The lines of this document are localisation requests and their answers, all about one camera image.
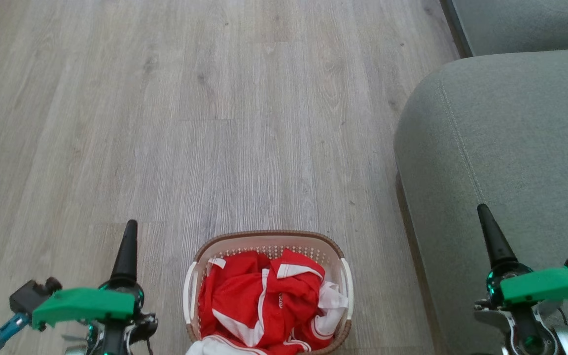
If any grey rounded sofa cushion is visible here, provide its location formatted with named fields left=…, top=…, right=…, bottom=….
left=394, top=47, right=568, bottom=355

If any white plastic laundry basket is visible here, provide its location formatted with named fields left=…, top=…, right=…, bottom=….
left=183, top=230, right=355, bottom=355

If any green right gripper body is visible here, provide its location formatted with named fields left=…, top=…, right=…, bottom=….
left=486, top=263, right=568, bottom=307

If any left black cable blue plug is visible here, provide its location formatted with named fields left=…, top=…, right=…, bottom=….
left=0, top=312, right=32, bottom=355

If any grey panel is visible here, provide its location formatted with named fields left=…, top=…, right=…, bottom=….
left=441, top=0, right=568, bottom=58

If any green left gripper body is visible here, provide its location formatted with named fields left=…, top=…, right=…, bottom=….
left=32, top=280, right=145, bottom=331

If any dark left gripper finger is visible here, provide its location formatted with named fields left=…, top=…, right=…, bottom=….
left=110, top=220, right=139, bottom=285

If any red jersey with white trim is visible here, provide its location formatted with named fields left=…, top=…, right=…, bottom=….
left=198, top=249, right=336, bottom=355

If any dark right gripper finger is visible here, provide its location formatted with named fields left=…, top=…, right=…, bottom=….
left=477, top=204, right=518, bottom=271

